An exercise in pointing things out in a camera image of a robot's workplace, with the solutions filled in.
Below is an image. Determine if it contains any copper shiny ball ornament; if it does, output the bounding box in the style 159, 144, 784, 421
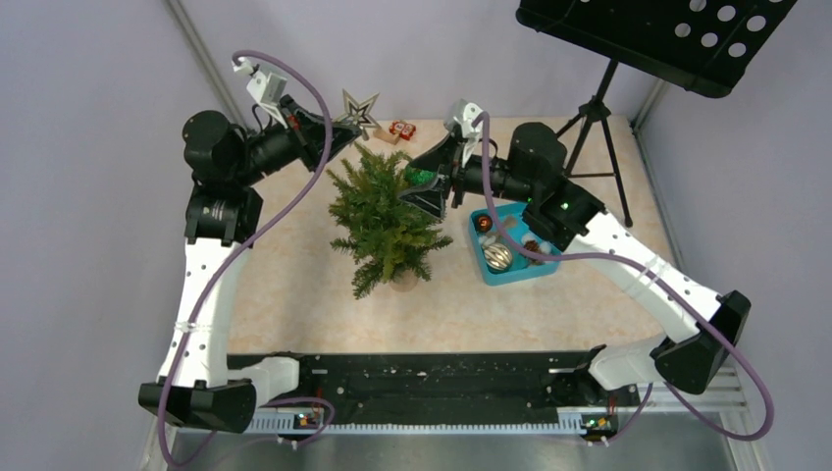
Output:
475, 214, 494, 234

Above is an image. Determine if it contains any red gift box ornament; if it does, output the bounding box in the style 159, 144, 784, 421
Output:
389, 120, 417, 141

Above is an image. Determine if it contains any green glitter ball ornament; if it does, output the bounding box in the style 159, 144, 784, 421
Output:
404, 166, 437, 186

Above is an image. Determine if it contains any black music stand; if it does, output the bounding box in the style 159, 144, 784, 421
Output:
516, 0, 800, 230

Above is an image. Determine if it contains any silver striped ball ornament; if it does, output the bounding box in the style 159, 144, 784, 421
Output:
483, 242, 514, 273

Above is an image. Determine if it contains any silver gold star topper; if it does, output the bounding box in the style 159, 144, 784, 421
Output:
335, 89, 380, 141

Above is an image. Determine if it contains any teal plastic tray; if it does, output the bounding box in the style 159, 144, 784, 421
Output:
467, 202, 559, 287

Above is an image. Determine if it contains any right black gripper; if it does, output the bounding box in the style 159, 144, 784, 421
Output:
398, 131, 537, 220

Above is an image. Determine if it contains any small green christmas tree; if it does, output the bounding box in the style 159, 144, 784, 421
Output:
326, 144, 452, 299

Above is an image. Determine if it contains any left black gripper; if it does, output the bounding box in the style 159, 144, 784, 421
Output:
233, 93, 361, 185

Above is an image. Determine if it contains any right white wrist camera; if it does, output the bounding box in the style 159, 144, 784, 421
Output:
444, 98, 483, 167

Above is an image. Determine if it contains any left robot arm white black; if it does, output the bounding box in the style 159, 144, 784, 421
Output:
137, 95, 362, 433

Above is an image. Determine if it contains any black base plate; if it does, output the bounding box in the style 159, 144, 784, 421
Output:
288, 351, 641, 427

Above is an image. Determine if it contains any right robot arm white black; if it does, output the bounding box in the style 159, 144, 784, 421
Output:
399, 122, 751, 404

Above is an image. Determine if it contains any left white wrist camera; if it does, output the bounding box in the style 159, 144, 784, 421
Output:
233, 57, 287, 128

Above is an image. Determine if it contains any small wooden block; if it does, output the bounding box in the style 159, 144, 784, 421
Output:
372, 128, 400, 145

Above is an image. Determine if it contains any pine cone ornament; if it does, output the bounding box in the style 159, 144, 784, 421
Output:
523, 240, 542, 254

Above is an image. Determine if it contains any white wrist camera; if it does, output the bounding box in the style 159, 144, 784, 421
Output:
444, 98, 483, 167
233, 57, 287, 128

